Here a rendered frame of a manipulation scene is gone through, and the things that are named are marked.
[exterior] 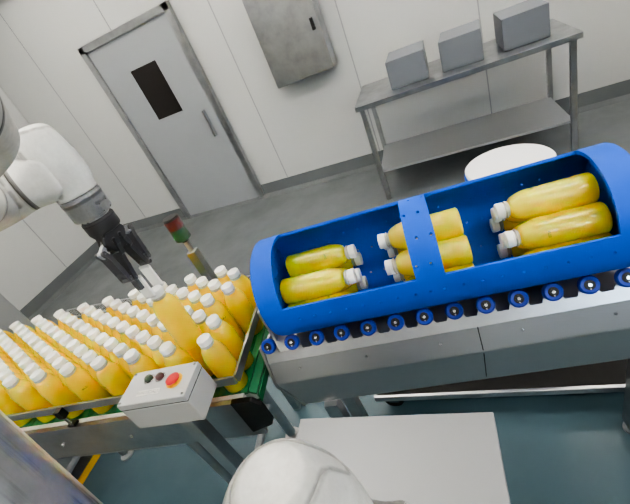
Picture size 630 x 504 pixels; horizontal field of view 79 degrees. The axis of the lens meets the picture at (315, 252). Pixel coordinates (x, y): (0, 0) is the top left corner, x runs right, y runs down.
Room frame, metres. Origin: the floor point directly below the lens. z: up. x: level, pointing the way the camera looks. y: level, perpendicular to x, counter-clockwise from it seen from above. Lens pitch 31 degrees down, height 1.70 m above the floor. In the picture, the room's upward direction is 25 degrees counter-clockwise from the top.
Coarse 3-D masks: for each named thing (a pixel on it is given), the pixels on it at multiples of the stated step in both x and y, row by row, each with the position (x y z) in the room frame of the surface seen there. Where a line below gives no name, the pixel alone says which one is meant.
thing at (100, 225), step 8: (104, 216) 0.86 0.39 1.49; (112, 216) 0.88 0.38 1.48; (88, 224) 0.85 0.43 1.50; (96, 224) 0.85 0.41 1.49; (104, 224) 0.85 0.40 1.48; (112, 224) 0.86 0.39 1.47; (120, 224) 0.91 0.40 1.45; (88, 232) 0.86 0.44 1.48; (96, 232) 0.85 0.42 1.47; (104, 232) 0.85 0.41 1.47; (112, 232) 0.88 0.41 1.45; (96, 240) 0.85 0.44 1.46; (104, 240) 0.85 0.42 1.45; (120, 240) 0.89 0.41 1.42; (112, 248) 0.86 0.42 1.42
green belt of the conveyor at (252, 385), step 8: (264, 328) 1.02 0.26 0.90; (256, 336) 1.00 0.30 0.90; (264, 336) 0.98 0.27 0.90; (256, 344) 0.96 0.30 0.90; (256, 352) 0.92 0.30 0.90; (256, 360) 0.89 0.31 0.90; (248, 368) 0.87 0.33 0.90; (256, 368) 0.86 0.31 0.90; (264, 368) 0.86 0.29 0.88; (248, 376) 0.84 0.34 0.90; (256, 376) 0.83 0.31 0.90; (264, 376) 0.83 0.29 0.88; (248, 384) 0.81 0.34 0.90; (256, 384) 0.80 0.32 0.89; (264, 384) 0.82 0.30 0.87; (216, 392) 0.84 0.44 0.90; (224, 392) 0.82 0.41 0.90; (240, 392) 0.80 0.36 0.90; (248, 392) 0.79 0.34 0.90; (256, 392) 0.78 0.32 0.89; (264, 392) 0.80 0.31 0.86; (112, 408) 0.97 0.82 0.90; (80, 416) 1.00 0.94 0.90; (88, 416) 0.99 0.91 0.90; (32, 424) 1.08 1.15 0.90; (40, 424) 1.06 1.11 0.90
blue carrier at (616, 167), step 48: (432, 192) 0.82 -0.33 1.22; (480, 192) 0.85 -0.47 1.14; (624, 192) 0.56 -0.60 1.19; (288, 240) 1.02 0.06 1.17; (336, 240) 0.99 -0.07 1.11; (432, 240) 0.68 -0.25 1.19; (480, 240) 0.83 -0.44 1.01; (624, 240) 0.53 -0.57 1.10; (384, 288) 0.69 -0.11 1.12; (432, 288) 0.65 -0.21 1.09; (480, 288) 0.62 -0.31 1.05
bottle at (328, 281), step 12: (300, 276) 0.85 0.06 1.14; (312, 276) 0.82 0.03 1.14; (324, 276) 0.80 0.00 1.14; (336, 276) 0.79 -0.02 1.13; (288, 288) 0.83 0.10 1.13; (300, 288) 0.82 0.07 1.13; (312, 288) 0.80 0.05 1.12; (324, 288) 0.79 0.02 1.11; (336, 288) 0.78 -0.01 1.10; (288, 300) 0.82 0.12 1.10; (300, 300) 0.82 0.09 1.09
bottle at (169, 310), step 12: (156, 300) 0.87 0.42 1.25; (168, 300) 0.87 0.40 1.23; (156, 312) 0.86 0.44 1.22; (168, 312) 0.85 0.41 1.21; (180, 312) 0.87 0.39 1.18; (168, 324) 0.85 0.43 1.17; (180, 324) 0.86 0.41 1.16; (192, 324) 0.88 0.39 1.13; (180, 336) 0.85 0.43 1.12; (192, 336) 0.86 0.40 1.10; (192, 348) 0.85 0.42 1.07
